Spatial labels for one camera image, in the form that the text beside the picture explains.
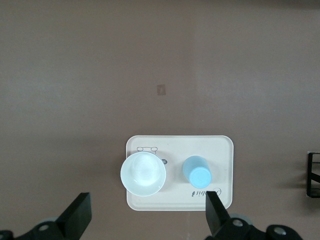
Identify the light blue cup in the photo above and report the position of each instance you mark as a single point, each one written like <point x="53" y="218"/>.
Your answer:
<point x="197" y="172"/>

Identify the white ceramic bowl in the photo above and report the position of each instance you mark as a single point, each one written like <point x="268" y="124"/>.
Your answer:
<point x="143" y="175"/>

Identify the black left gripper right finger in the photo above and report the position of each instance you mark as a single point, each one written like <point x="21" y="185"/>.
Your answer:
<point x="217" y="217"/>

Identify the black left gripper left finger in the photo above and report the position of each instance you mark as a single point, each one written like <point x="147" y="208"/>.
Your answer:
<point x="77" y="215"/>

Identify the beige plastic tray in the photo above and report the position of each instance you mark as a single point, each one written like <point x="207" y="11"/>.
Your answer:
<point x="180" y="147"/>

